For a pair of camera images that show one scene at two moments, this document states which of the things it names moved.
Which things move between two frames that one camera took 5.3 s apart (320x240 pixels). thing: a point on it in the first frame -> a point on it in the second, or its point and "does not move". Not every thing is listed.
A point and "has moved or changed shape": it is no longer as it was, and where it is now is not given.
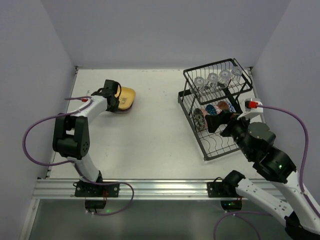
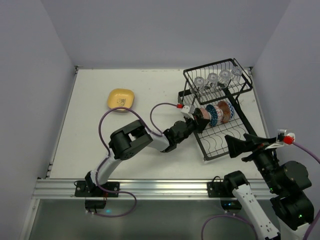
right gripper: (227, 121) -> (253, 149)
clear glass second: (212, 80) does not move
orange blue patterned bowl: (224, 105) does not move
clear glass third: (224, 78) does not move
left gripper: (114, 102) -> (196, 120)
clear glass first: (198, 85) does not move
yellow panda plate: (126, 99) has moved or changed shape
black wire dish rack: (209, 98) does not move
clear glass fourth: (236, 73) does not move
